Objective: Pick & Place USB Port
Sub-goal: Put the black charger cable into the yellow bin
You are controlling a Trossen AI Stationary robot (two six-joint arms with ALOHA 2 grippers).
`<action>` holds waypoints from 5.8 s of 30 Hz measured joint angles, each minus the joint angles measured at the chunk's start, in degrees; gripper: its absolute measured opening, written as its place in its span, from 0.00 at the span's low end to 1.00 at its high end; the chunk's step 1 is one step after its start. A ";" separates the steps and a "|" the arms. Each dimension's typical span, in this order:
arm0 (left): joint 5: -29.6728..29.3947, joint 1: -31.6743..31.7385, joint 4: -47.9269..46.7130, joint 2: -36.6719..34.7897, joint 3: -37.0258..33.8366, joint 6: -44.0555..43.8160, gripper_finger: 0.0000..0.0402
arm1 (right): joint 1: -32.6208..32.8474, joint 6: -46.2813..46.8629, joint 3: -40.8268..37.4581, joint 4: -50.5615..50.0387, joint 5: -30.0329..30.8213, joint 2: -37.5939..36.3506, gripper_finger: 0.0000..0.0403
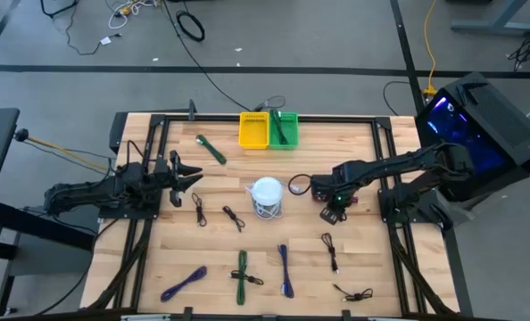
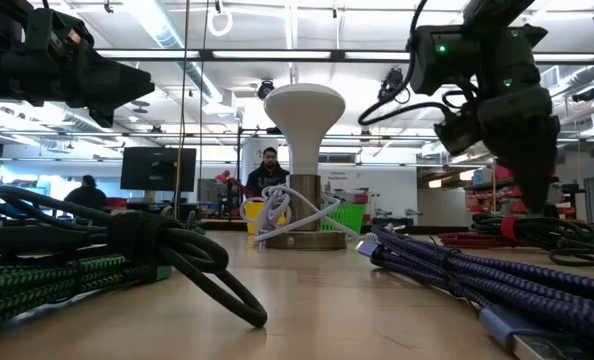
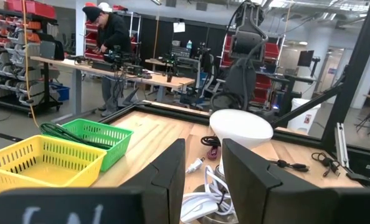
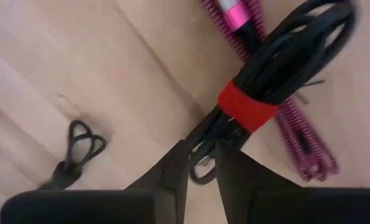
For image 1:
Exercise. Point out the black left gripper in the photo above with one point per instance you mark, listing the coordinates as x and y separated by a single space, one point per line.
176 183

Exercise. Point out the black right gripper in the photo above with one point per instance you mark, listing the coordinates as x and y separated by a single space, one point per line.
336 191

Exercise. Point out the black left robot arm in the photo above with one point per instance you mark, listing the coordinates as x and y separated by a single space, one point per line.
82 194

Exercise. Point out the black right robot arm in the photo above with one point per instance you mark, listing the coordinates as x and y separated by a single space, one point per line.
403 165

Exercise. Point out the green plastic basket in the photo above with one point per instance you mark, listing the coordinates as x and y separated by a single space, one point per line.
292 134

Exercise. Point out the yellow plastic basket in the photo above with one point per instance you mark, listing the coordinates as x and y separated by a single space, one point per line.
254 131

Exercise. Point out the black computer tower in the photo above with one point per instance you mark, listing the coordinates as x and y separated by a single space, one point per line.
506 120

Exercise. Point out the grey desk leg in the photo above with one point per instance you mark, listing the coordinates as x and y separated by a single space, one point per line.
492 27

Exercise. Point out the black aluminium table frame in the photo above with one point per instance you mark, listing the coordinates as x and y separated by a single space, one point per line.
336 119

